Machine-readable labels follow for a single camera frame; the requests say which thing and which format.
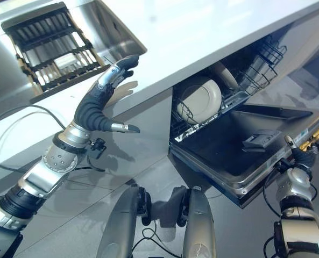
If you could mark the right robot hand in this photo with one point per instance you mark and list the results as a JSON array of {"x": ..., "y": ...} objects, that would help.
[{"x": 304, "y": 158}]

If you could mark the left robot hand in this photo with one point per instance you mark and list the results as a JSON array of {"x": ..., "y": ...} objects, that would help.
[{"x": 92, "y": 110}]

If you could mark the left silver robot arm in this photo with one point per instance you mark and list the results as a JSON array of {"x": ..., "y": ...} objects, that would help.
[{"x": 35, "y": 177}]

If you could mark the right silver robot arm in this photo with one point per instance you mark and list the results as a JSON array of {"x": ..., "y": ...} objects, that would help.
[{"x": 300, "y": 215}]

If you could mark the open dishwasher door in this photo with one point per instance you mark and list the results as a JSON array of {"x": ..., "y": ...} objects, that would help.
[{"x": 245, "y": 150}]

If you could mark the yellow black object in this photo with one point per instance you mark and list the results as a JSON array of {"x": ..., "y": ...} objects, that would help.
[{"x": 316, "y": 135}]

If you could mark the stainless steel sink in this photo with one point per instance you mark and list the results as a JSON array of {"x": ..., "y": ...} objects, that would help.
[{"x": 67, "y": 40}]

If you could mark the black dish drying rack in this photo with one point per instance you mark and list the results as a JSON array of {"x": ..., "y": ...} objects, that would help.
[{"x": 54, "y": 45}]

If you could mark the cream plate with wide rim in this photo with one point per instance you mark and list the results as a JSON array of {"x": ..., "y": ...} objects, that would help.
[{"x": 199, "y": 100}]

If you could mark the left silver robot leg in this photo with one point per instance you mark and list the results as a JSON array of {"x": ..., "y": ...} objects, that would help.
[{"x": 121, "y": 225}]

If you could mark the silver robot leg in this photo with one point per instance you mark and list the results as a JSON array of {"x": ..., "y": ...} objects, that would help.
[
  {"x": 197, "y": 223},
  {"x": 121, "y": 225}
]

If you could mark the right silver robot leg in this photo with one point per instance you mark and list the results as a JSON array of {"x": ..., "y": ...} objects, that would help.
[{"x": 197, "y": 223}]

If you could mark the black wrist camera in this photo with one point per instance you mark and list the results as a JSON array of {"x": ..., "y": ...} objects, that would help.
[{"x": 97, "y": 145}]

